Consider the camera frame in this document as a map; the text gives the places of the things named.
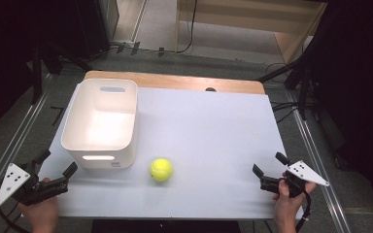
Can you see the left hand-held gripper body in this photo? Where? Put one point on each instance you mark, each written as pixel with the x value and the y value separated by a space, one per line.
pixel 13 181

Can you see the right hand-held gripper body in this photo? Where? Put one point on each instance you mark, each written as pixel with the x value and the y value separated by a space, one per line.
pixel 304 173

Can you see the person's right hand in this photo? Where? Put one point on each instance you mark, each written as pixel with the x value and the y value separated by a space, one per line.
pixel 288 207

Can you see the person's left hand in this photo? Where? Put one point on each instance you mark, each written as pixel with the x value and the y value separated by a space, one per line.
pixel 40 212

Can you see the white plastic storage bin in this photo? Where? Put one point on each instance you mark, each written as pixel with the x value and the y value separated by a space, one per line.
pixel 102 129

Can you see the white table mat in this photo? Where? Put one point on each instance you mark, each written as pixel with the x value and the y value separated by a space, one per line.
pixel 207 136

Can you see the black tripod stand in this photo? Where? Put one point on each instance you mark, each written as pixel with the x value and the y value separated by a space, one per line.
pixel 302 81
pixel 39 71

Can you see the yellow tennis ball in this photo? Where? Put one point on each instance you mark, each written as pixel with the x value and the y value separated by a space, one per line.
pixel 161 169

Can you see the dark table grommet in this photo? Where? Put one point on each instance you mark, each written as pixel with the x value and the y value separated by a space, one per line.
pixel 210 89

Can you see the dark curtain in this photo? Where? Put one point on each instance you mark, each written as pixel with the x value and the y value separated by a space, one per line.
pixel 9 48
pixel 362 97

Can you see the wooden table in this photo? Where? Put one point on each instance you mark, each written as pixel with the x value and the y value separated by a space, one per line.
pixel 175 81

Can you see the black tape strip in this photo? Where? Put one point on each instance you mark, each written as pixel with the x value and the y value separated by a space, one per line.
pixel 135 48
pixel 120 48
pixel 161 51

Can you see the white power strip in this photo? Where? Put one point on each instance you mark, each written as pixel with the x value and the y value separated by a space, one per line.
pixel 123 42

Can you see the black cabinet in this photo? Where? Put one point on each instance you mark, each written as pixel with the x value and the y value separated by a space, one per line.
pixel 95 26

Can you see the light wooden shelf unit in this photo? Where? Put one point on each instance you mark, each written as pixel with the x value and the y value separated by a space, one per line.
pixel 239 19

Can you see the metal floor rail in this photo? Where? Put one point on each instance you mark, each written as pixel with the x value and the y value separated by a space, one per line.
pixel 9 152
pixel 320 168

